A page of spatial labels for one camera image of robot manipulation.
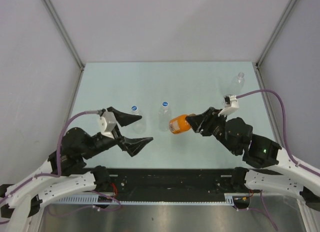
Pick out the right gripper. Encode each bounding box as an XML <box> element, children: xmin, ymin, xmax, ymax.
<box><xmin>185</xmin><ymin>107</ymin><xmax>239</xmax><ymax>155</ymax></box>

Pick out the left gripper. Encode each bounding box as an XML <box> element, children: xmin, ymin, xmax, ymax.
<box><xmin>82</xmin><ymin>107</ymin><xmax>154</xmax><ymax>159</ymax></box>

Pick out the orange bottle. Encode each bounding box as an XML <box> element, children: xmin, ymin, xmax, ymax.
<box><xmin>168</xmin><ymin>114</ymin><xmax>191</xmax><ymax>134</ymax></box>

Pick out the clear plastic bottle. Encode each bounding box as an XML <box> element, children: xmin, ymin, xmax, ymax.
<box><xmin>226</xmin><ymin>72</ymin><xmax>245</xmax><ymax>95</ymax></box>

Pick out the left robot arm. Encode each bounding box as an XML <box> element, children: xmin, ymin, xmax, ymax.
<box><xmin>0</xmin><ymin>107</ymin><xmax>153</xmax><ymax>219</ymax></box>

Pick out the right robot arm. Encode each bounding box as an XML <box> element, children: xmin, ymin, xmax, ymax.
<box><xmin>186</xmin><ymin>107</ymin><xmax>320</xmax><ymax>211</ymax></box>

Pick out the clear bottle blue cap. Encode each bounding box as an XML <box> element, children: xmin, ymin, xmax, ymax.
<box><xmin>158</xmin><ymin>101</ymin><xmax>172</xmax><ymax>132</ymax></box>
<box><xmin>130</xmin><ymin>105</ymin><xmax>148</xmax><ymax>135</ymax></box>

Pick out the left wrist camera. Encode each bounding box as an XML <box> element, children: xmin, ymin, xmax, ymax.
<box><xmin>97</xmin><ymin>111</ymin><xmax>117</xmax><ymax>139</ymax></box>

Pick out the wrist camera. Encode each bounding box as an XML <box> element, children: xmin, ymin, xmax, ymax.
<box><xmin>218</xmin><ymin>94</ymin><xmax>239</xmax><ymax>117</ymax></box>
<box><xmin>97</xmin><ymin>111</ymin><xmax>117</xmax><ymax>139</ymax></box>

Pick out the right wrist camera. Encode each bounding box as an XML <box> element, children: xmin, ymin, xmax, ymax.
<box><xmin>218</xmin><ymin>94</ymin><xmax>239</xmax><ymax>117</ymax></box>

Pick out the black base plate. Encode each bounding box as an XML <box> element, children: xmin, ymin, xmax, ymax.
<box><xmin>81</xmin><ymin>168</ymin><xmax>288</xmax><ymax>195</ymax></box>

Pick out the slotted cable duct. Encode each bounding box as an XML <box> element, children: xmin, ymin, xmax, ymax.
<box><xmin>49</xmin><ymin>191</ymin><xmax>251</xmax><ymax>208</ymax></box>

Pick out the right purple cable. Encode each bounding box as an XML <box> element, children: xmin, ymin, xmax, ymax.
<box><xmin>236</xmin><ymin>89</ymin><xmax>320</xmax><ymax>177</ymax></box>

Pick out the right aluminium frame post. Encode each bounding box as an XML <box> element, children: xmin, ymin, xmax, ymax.
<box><xmin>255</xmin><ymin>0</ymin><xmax>299</xmax><ymax>69</ymax></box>

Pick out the aluminium frame post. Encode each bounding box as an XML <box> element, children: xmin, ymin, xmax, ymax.
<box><xmin>255</xmin><ymin>0</ymin><xmax>299</xmax><ymax>69</ymax></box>
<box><xmin>41</xmin><ymin>0</ymin><xmax>85</xmax><ymax>71</ymax></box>

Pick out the left aluminium frame post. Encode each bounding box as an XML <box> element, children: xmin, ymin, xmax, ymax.
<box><xmin>41</xmin><ymin>0</ymin><xmax>85</xmax><ymax>71</ymax></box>

